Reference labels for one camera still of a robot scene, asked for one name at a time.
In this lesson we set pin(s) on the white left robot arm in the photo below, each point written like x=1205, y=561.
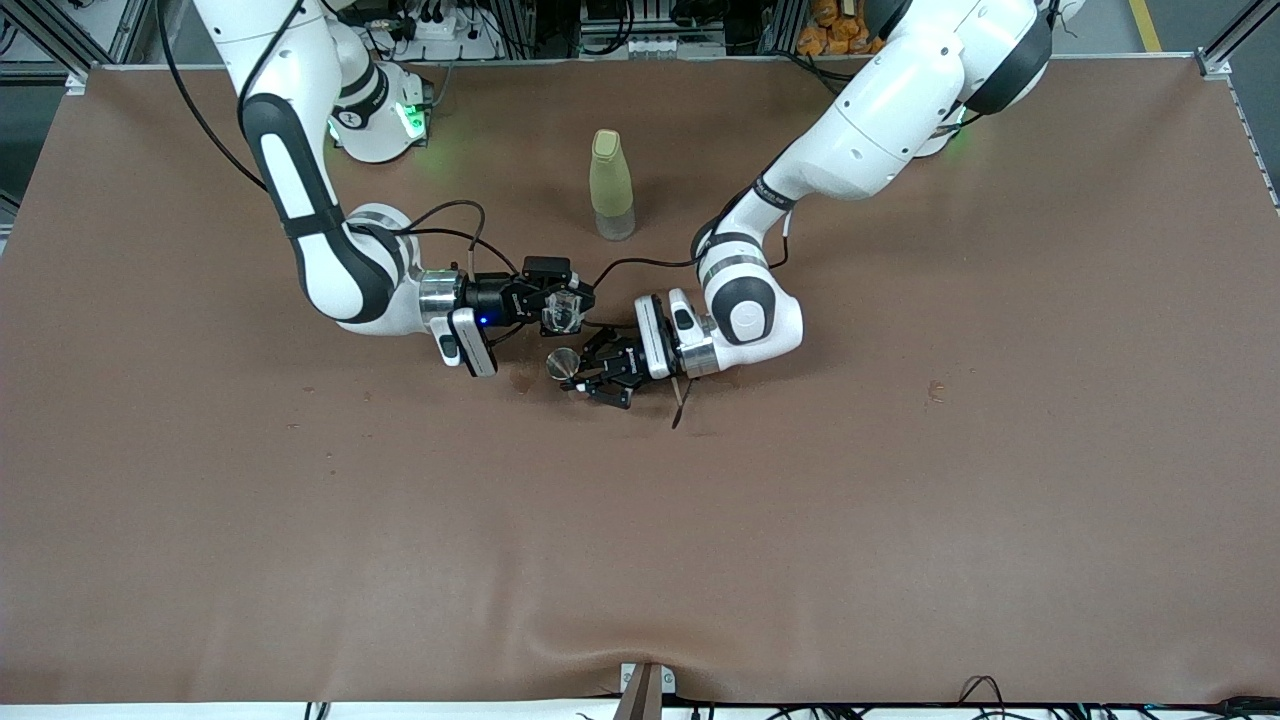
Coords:
x=750, y=315

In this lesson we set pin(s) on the elongated liquid puddle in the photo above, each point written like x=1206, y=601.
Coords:
x=522, y=380

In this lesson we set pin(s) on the steel double jigger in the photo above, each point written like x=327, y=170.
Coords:
x=562, y=363

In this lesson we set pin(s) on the aluminium frame post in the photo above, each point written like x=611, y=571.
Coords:
x=1235, y=35
x=60, y=40

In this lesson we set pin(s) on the green bottle with glass base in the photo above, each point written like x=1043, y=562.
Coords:
x=610, y=180

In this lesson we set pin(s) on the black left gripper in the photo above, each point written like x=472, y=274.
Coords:
x=627, y=360

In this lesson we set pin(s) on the pile of orange bags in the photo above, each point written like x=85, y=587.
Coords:
x=840, y=35

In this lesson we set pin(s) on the white power strip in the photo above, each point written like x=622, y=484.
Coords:
x=440, y=30

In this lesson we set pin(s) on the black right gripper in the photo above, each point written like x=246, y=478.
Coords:
x=490, y=295

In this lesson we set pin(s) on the clear glass beaker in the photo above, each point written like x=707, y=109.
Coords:
x=565, y=315

